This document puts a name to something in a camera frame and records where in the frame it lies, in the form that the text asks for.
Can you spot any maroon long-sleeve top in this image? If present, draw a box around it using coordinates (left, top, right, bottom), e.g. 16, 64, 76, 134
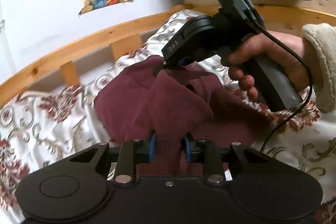
94, 56, 270, 177

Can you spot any cream fleece sleeve forearm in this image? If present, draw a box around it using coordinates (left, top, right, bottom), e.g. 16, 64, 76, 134
303, 23, 335, 113

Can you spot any person's right hand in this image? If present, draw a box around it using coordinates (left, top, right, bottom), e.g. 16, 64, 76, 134
218, 31, 309, 111

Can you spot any floral satin bedspread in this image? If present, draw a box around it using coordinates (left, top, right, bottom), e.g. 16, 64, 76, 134
1, 9, 335, 223

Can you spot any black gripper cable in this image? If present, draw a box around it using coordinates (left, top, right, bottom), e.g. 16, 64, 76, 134
240, 0, 314, 154

